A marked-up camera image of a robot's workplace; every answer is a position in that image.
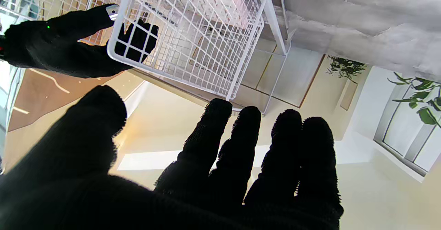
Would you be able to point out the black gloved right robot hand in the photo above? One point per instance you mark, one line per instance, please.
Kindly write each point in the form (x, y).
(58, 47)

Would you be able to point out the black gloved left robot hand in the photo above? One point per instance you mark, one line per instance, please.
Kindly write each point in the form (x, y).
(103, 195)

